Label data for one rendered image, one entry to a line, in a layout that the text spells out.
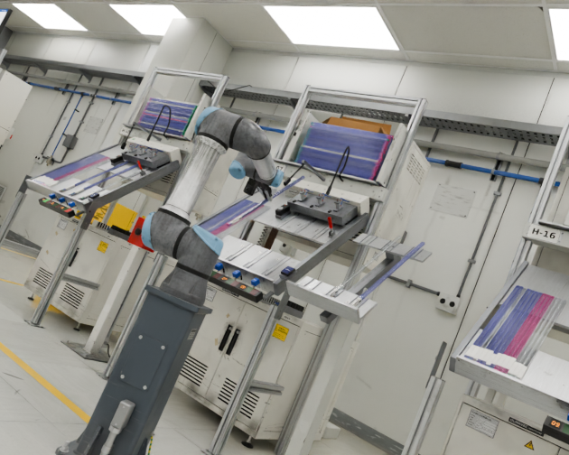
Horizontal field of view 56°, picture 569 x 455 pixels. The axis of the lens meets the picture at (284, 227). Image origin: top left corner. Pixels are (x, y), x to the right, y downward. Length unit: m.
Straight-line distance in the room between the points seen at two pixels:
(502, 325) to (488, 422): 0.36
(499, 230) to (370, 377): 1.40
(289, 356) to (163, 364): 0.92
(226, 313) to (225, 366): 0.26
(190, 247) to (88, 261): 1.93
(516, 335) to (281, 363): 1.04
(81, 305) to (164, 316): 1.86
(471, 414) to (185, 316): 1.12
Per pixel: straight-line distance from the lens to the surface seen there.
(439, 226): 4.17
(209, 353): 2.75
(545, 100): 4.45
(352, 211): 2.63
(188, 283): 1.70
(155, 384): 1.71
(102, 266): 3.47
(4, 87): 6.53
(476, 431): 2.18
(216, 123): 1.84
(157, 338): 1.70
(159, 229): 1.75
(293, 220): 2.68
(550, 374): 1.92
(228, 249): 2.51
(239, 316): 2.68
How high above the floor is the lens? 0.67
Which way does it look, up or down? 7 degrees up
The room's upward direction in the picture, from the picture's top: 23 degrees clockwise
